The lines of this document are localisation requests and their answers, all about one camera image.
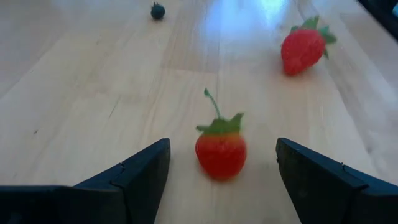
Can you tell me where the large red strawberry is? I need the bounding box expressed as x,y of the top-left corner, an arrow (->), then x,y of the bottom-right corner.
280,15 -> 338,77

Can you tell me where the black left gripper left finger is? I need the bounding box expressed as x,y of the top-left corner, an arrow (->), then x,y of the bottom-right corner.
0,138 -> 171,224

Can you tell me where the small long-stemmed strawberry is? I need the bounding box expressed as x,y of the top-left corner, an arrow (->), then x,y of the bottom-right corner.
195,88 -> 248,182

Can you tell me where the dark blueberry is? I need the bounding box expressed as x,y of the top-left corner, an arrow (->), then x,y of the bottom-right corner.
150,2 -> 166,21

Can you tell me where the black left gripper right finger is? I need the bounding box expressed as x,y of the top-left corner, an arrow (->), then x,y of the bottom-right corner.
275,138 -> 398,224

